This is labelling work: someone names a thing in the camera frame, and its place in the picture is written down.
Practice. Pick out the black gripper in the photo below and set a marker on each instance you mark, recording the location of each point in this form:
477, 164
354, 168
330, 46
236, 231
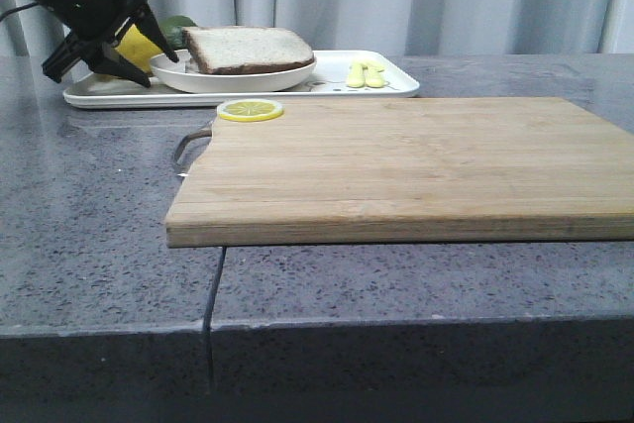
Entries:
93, 24

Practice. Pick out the white round plate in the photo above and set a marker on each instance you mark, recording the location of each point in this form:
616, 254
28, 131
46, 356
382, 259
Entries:
173, 75

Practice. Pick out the white bread slice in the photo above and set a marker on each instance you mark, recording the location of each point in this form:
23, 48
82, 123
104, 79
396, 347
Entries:
239, 50

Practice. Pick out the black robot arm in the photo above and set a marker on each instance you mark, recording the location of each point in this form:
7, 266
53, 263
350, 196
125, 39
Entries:
95, 27

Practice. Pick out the bottom bread slice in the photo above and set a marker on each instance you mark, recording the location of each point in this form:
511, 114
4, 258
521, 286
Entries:
191, 66

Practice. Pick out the white rectangular tray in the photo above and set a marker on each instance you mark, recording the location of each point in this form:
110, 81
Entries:
328, 79

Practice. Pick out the yellow lemon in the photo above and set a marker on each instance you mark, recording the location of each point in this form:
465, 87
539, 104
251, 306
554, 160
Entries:
129, 60

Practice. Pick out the green lime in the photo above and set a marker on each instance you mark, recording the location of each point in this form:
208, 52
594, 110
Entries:
171, 29

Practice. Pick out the lemon slice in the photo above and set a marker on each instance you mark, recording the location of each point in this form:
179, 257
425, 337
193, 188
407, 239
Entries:
249, 110

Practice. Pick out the yellow-green toy piece left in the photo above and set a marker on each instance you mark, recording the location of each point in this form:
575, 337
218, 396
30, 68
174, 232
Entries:
356, 75

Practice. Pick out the yellow-green toy piece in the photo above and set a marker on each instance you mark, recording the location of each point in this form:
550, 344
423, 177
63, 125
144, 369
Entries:
356, 75
373, 74

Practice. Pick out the yellow-green toy piece right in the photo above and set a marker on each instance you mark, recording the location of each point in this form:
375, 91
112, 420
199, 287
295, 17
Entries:
373, 74

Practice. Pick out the wooden cutting board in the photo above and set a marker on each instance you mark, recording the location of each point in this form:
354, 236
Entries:
409, 170

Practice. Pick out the metal cutting board handle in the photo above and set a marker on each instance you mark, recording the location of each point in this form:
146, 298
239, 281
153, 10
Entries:
188, 149

